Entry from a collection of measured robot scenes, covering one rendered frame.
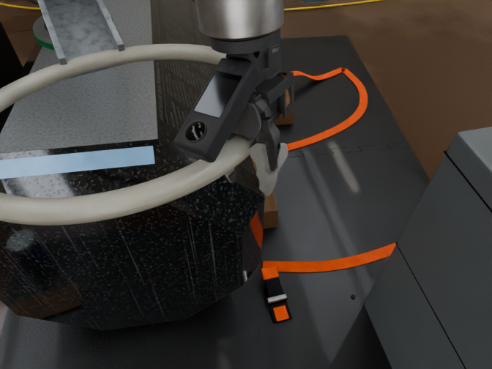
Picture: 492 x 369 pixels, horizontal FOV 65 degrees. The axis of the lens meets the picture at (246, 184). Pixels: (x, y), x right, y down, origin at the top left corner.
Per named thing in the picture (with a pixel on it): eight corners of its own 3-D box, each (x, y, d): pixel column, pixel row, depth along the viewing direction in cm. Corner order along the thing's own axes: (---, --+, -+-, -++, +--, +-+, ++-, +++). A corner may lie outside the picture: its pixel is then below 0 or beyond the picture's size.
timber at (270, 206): (276, 227, 165) (278, 210, 156) (248, 230, 164) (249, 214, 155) (264, 176, 185) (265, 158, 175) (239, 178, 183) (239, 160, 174)
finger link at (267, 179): (302, 178, 54) (288, 118, 49) (281, 203, 50) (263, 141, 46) (283, 176, 56) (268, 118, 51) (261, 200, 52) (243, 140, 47)
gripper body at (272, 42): (296, 116, 51) (296, 19, 43) (261, 148, 45) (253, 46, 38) (247, 103, 54) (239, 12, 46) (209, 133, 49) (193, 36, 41)
